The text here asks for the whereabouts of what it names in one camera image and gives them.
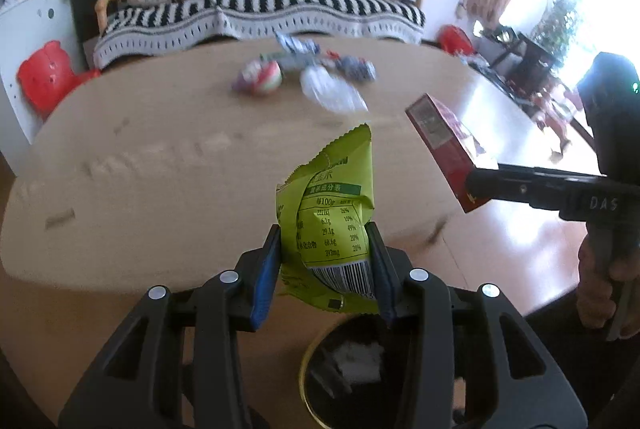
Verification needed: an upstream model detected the pink and green round packet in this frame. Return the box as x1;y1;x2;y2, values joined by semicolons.
231;59;284;98

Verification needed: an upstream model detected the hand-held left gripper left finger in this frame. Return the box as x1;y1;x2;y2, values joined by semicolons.
57;224;283;429

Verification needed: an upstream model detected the blue patterned wrapper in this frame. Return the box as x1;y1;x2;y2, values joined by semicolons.
334;53;377;84

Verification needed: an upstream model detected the green potted plant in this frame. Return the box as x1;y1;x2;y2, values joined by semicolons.
529;0;582;60

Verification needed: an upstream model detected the white cabinet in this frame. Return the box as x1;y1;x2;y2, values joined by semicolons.
0;0;101;146

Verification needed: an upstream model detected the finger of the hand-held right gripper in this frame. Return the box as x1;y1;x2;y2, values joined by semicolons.
462;162;608;212

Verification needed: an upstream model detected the red plastic stool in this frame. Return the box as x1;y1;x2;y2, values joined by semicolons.
437;24;476;56

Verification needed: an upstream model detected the blue and white wrapper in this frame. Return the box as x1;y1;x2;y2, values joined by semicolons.
274;32;322;57

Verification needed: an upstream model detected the black bin with gold rim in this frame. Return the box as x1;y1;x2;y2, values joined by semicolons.
298;313;451;429

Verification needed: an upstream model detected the black wooden chair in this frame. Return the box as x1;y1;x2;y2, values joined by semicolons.
492;26;557;96

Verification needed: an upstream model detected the person's right hand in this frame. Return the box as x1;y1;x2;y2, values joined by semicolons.
575;234;617;336

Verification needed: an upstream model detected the silver green wrapper strip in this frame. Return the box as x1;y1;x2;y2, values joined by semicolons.
259;51;321;71

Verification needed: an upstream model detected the white crumpled tissue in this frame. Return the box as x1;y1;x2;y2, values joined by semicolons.
334;341;385;385

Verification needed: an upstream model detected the red bear plastic chair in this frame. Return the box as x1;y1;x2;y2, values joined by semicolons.
17;40;102;120

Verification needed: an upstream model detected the red cardboard box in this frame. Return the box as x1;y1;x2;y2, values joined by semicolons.
404;93;501;215

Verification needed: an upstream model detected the clear plastic bag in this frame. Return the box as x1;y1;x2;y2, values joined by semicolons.
299;64;370;114

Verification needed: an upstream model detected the green snack packet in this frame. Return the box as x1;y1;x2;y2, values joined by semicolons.
275;123;396;315

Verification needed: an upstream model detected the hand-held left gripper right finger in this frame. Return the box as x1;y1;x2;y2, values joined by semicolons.
365;221;588;429

